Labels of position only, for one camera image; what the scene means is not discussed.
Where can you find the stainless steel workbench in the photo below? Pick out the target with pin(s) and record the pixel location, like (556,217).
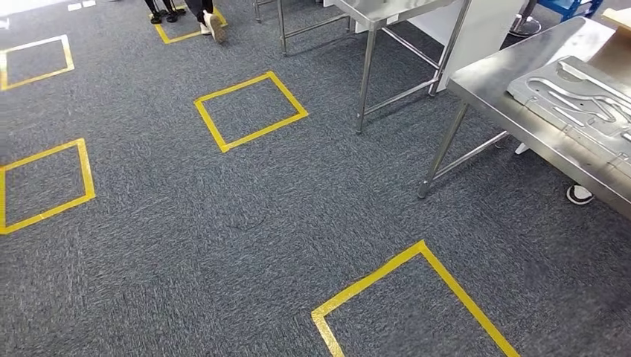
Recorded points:
(493,84)

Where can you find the blue metal shelf rack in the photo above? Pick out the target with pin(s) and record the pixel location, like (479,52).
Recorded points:
(572,7)

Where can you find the stainless steel table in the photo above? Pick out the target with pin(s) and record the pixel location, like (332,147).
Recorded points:
(281,24)
(384,12)

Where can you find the white furniture leg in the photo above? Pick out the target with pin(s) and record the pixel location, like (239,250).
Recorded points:
(521,149)

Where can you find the round stool chrome base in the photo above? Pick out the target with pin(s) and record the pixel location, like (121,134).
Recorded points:
(525,24)

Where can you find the embossed grey metal plate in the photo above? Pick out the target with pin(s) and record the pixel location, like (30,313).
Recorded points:
(567,98)

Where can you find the tan flat board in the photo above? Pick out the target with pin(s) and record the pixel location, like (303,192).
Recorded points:
(613,54)

